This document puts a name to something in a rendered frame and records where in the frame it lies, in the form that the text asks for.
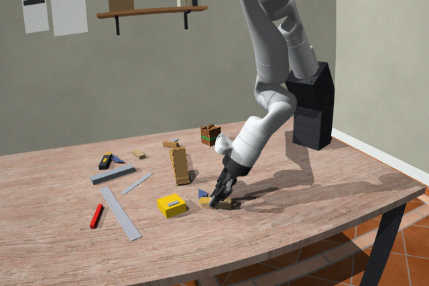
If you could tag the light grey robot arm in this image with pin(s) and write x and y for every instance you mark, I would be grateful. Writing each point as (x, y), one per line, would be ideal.
(272, 56)

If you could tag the yellow box with grey clip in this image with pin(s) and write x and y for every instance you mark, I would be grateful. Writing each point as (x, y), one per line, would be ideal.
(171, 205)

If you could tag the grey flat bar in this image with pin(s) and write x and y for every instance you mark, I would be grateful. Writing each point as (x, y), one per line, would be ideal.
(136, 183)
(120, 215)

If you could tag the red rectangular bar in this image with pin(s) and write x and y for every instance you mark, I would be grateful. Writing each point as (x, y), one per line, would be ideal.
(96, 216)

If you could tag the small tan wooden block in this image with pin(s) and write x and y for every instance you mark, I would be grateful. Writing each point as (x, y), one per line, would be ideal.
(138, 154)

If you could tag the grey rectangular bar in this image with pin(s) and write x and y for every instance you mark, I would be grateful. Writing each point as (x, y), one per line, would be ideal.
(111, 174)

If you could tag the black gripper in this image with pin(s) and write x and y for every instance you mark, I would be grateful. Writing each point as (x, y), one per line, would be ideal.
(226, 180)

